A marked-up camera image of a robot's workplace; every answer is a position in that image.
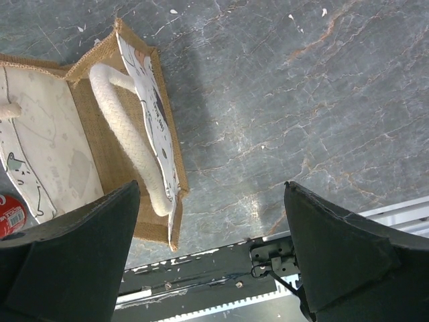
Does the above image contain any red cola can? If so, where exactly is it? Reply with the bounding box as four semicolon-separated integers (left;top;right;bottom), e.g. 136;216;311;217
0;195;26;238

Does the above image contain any light blue cable duct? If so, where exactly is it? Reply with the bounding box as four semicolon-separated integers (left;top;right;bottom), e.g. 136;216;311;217
113;274;302;319

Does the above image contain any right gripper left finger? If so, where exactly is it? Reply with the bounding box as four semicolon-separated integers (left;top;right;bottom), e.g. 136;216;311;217
1;181;140;321

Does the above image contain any aluminium frame rail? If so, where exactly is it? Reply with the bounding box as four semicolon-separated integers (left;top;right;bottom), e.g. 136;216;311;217
261;196;429;242

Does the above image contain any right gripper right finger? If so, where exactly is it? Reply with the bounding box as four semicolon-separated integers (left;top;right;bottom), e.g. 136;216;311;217
284;182;428;321

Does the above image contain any brown canvas tote bag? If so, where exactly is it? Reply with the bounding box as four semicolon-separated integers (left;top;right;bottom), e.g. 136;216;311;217
1;19;188;250

